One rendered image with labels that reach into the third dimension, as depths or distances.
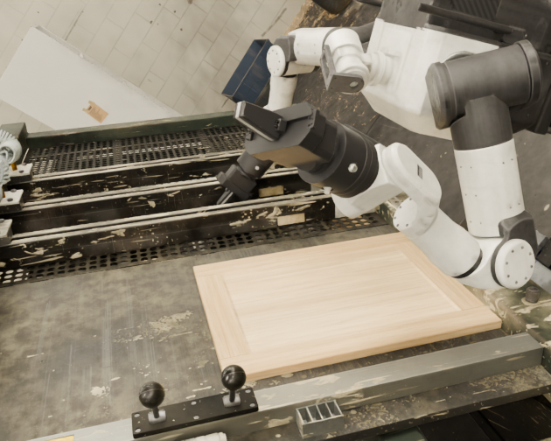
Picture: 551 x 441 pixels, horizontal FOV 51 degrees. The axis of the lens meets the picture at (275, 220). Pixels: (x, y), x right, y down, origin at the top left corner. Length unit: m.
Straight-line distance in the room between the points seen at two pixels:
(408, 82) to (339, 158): 0.35
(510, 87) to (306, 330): 0.60
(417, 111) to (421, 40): 0.12
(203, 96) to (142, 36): 0.84
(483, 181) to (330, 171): 0.29
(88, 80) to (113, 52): 1.42
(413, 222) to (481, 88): 0.22
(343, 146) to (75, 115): 4.16
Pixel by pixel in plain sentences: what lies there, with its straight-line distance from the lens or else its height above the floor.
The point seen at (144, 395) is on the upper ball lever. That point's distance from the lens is 0.88.
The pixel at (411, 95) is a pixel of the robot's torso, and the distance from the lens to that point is 1.05.
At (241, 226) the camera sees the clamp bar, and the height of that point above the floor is 1.21.
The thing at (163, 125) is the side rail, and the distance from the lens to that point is 2.67.
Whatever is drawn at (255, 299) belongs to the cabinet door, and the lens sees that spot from 1.30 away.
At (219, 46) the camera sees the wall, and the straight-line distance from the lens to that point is 6.29.
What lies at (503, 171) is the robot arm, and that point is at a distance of 0.95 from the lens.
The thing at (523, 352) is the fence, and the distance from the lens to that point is 1.16.
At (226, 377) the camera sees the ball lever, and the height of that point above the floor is 1.43.
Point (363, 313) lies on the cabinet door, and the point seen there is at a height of 1.08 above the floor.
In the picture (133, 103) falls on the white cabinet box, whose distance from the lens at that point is 4.81.
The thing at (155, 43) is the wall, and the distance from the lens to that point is 6.19.
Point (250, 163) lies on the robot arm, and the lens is 1.68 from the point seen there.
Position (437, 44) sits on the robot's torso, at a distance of 1.04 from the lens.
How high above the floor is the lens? 1.84
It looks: 25 degrees down
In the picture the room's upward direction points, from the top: 59 degrees counter-clockwise
